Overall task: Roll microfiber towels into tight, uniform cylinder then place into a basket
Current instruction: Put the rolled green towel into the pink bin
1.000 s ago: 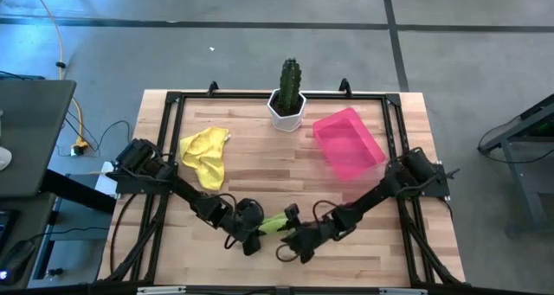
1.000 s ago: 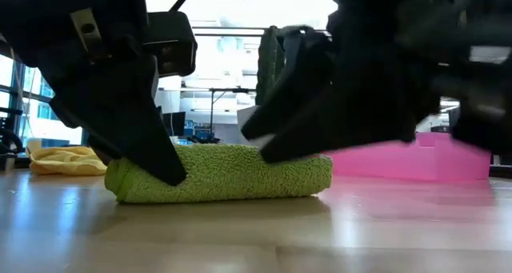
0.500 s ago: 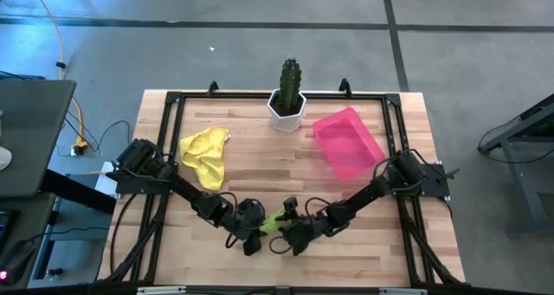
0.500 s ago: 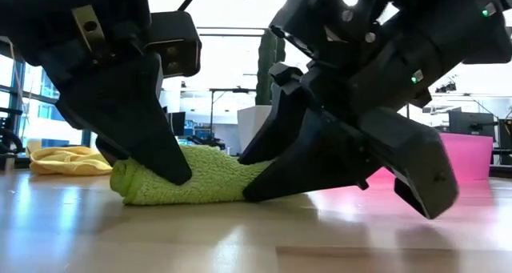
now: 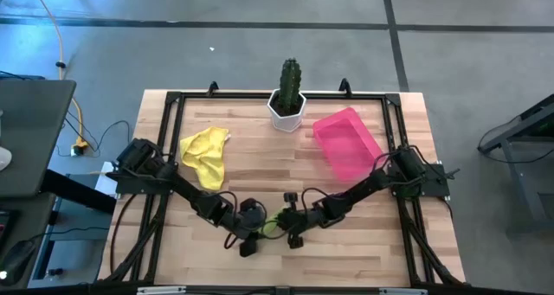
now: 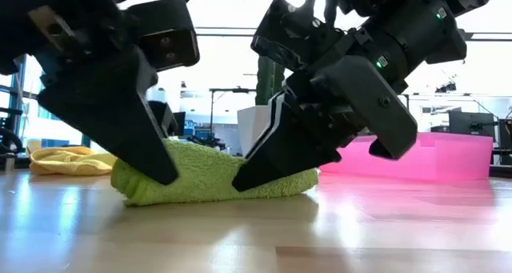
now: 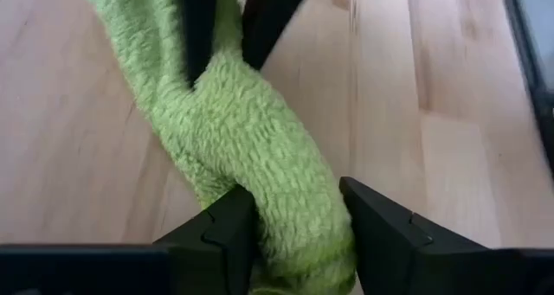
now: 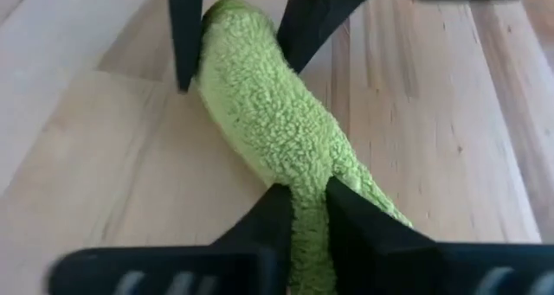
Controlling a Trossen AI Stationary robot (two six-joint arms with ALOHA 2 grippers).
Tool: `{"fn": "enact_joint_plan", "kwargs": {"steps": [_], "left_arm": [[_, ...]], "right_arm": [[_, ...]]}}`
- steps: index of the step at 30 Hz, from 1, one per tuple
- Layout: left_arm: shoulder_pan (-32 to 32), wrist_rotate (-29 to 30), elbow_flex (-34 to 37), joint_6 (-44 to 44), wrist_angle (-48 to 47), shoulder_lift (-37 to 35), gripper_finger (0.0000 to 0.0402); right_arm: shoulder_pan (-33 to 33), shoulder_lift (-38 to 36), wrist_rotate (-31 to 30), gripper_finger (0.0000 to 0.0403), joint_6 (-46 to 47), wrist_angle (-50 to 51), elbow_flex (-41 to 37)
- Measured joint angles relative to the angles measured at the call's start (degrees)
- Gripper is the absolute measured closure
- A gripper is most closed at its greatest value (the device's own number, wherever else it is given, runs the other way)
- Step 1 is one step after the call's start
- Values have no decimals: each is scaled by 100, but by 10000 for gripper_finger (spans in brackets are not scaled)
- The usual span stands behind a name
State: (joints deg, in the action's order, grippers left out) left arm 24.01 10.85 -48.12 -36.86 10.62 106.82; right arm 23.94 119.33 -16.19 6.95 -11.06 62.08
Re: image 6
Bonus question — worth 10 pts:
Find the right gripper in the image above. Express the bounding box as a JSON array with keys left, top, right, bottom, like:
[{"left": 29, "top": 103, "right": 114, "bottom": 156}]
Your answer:
[{"left": 231, "top": 27, "right": 420, "bottom": 193}]

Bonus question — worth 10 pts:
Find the green cactus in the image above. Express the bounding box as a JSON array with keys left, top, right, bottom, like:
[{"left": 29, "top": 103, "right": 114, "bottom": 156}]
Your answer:
[{"left": 255, "top": 55, "right": 286, "bottom": 106}]

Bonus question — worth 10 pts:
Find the green microfiber towel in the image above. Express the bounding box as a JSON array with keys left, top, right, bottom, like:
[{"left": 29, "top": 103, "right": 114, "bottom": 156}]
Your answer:
[{"left": 110, "top": 139, "right": 320, "bottom": 207}]

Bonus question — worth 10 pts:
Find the white plant pot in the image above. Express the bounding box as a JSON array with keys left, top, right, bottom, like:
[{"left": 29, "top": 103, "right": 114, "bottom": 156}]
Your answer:
[{"left": 237, "top": 106, "right": 273, "bottom": 158}]

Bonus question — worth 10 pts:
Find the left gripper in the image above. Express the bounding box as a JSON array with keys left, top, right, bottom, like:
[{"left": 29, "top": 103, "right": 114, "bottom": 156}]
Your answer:
[{"left": 0, "top": 0, "right": 180, "bottom": 187}]

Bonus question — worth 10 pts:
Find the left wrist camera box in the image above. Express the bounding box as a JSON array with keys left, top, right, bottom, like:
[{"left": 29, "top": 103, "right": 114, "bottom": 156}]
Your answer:
[{"left": 126, "top": 0, "right": 201, "bottom": 73}]

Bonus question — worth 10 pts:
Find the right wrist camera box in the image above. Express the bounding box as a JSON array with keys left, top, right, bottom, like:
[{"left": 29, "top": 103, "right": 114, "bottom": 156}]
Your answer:
[{"left": 250, "top": 0, "right": 346, "bottom": 73}]

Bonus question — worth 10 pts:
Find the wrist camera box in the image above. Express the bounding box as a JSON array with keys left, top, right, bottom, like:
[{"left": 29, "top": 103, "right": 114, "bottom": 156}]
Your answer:
[
  {"left": 126, "top": 0, "right": 201, "bottom": 73},
  {"left": 250, "top": 0, "right": 346, "bottom": 73}
]

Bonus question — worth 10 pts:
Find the yellow microfiber towel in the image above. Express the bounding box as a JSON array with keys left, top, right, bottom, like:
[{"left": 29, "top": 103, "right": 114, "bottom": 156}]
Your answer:
[{"left": 29, "top": 146, "right": 118, "bottom": 177}]

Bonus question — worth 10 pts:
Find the black computer monitor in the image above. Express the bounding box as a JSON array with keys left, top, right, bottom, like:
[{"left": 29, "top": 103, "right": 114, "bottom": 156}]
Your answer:
[
  {"left": 448, "top": 110, "right": 498, "bottom": 139},
  {"left": 172, "top": 111, "right": 187, "bottom": 137}
]

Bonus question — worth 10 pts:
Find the black ceiling spotlight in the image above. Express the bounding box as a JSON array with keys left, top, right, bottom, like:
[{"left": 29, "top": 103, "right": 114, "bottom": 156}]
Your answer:
[{"left": 434, "top": 80, "right": 460, "bottom": 94}]

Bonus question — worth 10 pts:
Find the pink plastic basket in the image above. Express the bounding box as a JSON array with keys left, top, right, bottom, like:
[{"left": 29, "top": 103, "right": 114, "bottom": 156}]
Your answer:
[{"left": 319, "top": 131, "right": 494, "bottom": 183}]

